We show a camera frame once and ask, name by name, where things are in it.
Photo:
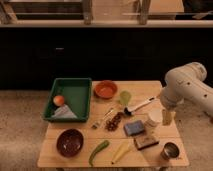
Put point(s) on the green plastic bin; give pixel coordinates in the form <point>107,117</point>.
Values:
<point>77,94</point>

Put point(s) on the yellow banana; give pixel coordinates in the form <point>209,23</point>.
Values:
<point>121,151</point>

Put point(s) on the grey folded cloth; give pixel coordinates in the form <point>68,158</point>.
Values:
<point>64,111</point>

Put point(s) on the wooden table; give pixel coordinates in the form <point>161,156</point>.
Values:
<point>103,149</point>

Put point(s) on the red apple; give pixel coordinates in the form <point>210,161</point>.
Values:
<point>59,100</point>

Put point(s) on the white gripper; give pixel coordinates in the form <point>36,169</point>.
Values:
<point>167,117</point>

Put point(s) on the metal fork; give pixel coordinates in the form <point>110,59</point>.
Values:
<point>98,123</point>

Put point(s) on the green chili pepper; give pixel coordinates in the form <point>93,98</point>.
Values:
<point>98,149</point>

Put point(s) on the metal cup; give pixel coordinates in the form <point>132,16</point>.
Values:
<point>170,151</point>

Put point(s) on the red orange bowl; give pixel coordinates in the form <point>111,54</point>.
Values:
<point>105,89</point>

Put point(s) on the dark maroon bowl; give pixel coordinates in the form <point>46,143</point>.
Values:
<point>70,142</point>

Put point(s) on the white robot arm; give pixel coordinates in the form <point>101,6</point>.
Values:
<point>187,82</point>

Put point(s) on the blue sponge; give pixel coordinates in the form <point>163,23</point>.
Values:
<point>134,128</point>

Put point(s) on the bunch of dark grapes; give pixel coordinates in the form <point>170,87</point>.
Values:
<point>112,124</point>

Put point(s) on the white paper cup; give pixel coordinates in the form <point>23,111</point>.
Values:
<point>154,117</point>

